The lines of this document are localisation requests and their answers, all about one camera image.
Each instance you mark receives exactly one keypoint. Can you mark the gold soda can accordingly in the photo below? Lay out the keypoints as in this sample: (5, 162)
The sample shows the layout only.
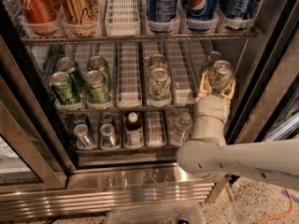
(81, 16)

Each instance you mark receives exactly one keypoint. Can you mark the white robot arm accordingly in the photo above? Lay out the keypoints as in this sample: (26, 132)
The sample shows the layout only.
(273, 162)

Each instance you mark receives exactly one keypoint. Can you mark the red coca-cola can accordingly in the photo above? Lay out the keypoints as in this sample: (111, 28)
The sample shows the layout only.
(40, 16)

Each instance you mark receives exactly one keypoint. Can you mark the white diet soda can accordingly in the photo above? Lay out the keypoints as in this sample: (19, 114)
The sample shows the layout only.
(157, 61)
(159, 84)

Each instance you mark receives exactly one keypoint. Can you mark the blue pepsi can middle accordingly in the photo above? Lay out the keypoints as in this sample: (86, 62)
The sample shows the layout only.
(199, 14)

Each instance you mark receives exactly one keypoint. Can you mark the blue pepsi can left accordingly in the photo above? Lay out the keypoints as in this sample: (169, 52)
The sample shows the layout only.
(161, 15)

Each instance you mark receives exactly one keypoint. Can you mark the silver can rear left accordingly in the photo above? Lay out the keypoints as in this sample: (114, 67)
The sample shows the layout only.
(82, 118)

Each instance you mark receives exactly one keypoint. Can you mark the green soda can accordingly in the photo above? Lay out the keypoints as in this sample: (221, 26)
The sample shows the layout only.
(70, 66)
(100, 63)
(97, 89)
(64, 88)

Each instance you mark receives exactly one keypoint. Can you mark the white diet soda can rear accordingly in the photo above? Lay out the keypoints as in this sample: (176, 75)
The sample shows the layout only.
(157, 61)

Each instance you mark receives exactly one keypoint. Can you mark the white diet soda can front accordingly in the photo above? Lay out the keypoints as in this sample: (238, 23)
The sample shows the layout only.
(159, 84)

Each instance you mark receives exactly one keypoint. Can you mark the white green 7up can front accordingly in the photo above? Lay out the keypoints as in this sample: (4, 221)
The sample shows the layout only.
(220, 75)

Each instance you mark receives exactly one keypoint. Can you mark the empty white tray middle right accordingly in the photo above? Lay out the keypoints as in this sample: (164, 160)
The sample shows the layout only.
(182, 80)

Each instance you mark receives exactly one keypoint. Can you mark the empty white shelf tray middle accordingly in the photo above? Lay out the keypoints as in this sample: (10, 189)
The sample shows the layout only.
(129, 83)

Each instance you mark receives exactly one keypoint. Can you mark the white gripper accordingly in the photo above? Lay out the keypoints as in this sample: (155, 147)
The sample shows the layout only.
(212, 106)

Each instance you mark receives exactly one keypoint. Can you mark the silver can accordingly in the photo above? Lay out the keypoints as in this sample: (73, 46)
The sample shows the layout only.
(82, 118)
(108, 137)
(84, 135)
(107, 118)

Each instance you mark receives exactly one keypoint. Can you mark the green soda can front left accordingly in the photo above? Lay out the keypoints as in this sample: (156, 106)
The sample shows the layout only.
(64, 88)

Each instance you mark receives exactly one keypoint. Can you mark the white green 7up can rear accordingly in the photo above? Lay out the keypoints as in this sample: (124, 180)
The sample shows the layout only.
(210, 59)

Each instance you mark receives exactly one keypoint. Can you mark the dark juice bottle white cap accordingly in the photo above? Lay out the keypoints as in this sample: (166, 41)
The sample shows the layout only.
(134, 131)

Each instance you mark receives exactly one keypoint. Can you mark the fridge glass door right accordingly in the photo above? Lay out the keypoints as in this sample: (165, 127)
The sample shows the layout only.
(274, 91)

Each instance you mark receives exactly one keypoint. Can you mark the stainless steel fridge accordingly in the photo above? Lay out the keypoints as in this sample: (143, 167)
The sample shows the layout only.
(47, 172)

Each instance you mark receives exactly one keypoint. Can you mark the green soda can rear left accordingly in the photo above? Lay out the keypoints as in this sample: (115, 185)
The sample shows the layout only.
(70, 66)

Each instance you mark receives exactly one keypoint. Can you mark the silver can front left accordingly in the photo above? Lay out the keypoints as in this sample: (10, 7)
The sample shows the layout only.
(84, 135)

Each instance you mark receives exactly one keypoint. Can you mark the clear plastic bin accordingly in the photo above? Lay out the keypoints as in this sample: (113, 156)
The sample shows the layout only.
(159, 213)

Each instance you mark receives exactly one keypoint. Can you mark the white green 7up can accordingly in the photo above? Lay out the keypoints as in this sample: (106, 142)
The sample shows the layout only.
(210, 59)
(220, 75)

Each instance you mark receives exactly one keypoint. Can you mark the empty white tray bottom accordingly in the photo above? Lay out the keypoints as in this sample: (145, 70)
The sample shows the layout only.
(155, 129)

